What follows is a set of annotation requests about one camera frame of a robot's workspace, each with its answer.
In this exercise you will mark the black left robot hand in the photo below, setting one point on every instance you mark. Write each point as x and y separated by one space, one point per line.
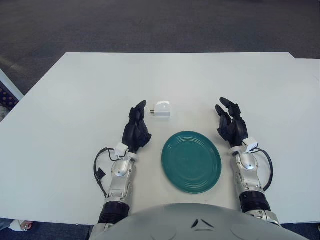
135 130

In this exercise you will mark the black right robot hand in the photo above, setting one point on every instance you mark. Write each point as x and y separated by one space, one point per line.
237 127

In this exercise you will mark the white cube charger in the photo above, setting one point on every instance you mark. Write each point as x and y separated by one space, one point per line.
163 110

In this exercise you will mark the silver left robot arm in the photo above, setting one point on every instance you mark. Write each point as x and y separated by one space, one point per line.
120 175

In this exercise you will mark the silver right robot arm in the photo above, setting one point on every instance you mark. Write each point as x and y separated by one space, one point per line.
250 175

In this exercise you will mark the green round plate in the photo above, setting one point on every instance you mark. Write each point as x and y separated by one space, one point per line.
191 162

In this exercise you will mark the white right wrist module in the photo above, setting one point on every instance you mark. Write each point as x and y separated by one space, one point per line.
251 144

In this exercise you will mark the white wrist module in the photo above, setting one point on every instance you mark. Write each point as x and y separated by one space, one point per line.
251 144
121 149

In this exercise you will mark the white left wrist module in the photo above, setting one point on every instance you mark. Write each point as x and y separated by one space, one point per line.
121 149

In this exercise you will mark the grey robot torso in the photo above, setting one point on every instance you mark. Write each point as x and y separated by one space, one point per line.
200 222

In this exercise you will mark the person's sandalled foot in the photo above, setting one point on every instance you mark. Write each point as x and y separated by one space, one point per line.
23 225

